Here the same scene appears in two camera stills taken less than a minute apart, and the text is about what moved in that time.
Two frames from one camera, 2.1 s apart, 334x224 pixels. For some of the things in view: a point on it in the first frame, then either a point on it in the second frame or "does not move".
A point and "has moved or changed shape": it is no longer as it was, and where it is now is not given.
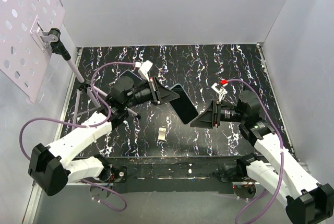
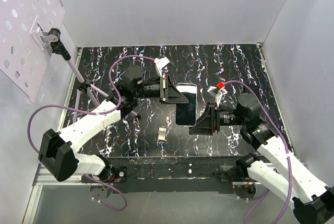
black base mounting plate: x=168 y=174 does not move
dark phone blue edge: x=183 y=105 has moved or changed shape
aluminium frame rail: x=35 y=192 does not move
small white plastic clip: x=162 y=133 does not move
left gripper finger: x=164 y=95 → x=174 y=95
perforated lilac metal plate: x=30 y=7 does not move
